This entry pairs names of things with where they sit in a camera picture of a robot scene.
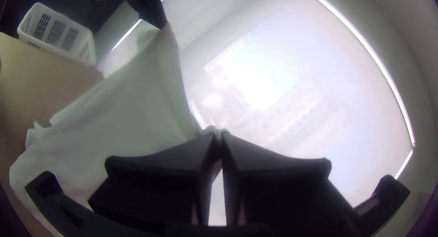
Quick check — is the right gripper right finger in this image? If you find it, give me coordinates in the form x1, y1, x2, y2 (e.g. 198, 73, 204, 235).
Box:
220, 133, 356, 227

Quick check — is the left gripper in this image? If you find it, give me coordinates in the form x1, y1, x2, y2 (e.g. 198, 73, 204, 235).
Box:
125, 0, 168, 30

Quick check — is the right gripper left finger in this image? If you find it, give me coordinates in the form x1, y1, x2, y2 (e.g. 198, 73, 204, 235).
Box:
88, 133, 219, 227

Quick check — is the white t-shirt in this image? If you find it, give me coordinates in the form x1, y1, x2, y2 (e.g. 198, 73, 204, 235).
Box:
9, 21, 230, 236

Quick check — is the white laundry basket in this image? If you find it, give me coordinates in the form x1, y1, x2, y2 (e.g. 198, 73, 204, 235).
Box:
17, 2, 98, 66

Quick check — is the white window blind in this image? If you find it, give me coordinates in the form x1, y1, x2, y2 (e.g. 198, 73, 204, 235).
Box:
95, 0, 417, 227

